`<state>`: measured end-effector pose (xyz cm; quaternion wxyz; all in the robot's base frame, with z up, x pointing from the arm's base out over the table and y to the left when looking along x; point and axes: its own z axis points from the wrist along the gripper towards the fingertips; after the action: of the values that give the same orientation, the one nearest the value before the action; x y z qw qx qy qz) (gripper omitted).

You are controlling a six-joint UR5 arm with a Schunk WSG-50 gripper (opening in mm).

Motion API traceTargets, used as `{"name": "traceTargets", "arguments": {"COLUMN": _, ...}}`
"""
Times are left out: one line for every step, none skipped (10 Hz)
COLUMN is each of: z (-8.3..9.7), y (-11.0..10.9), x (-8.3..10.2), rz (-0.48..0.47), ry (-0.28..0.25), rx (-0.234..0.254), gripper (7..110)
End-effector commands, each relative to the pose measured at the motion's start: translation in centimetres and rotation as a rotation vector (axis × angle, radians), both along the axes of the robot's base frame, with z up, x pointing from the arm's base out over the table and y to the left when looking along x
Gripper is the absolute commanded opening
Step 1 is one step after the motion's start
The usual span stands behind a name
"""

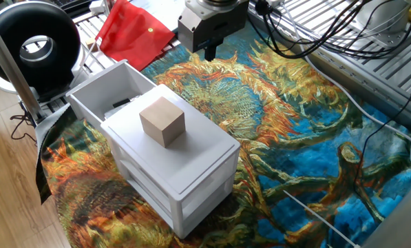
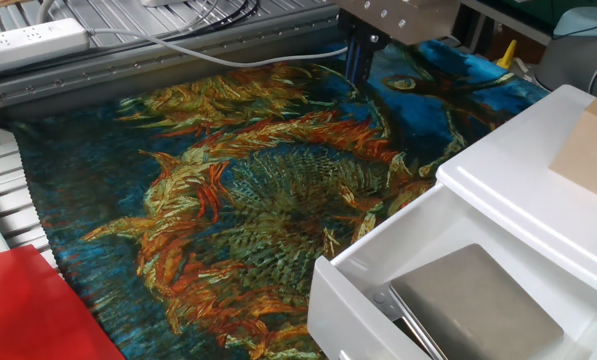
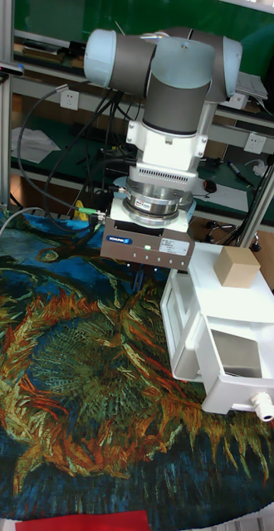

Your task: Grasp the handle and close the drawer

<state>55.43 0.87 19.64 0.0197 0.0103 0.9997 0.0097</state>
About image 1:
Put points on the white flat panel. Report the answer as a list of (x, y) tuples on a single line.
[(160, 8)]

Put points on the red fabric pouch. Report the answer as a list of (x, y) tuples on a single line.
[(133, 34)]

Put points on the small black object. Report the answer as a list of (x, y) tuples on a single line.
[(122, 102)]

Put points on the black keyboard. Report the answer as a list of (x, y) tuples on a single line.
[(71, 2)]

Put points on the small wooden block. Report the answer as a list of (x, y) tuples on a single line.
[(91, 44)]

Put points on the white power strip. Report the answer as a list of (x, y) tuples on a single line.
[(274, 2)]

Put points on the large wooden cube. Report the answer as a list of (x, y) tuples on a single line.
[(162, 120)]

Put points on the white power adapter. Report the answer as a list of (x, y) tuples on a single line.
[(96, 6)]

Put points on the aluminium frame post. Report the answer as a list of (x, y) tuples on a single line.
[(16, 79)]

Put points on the sunflower painting cloth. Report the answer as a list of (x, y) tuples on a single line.
[(294, 103)]

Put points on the white drawer with white knob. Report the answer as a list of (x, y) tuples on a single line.
[(102, 89)]

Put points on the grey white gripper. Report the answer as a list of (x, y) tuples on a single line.
[(226, 24)]

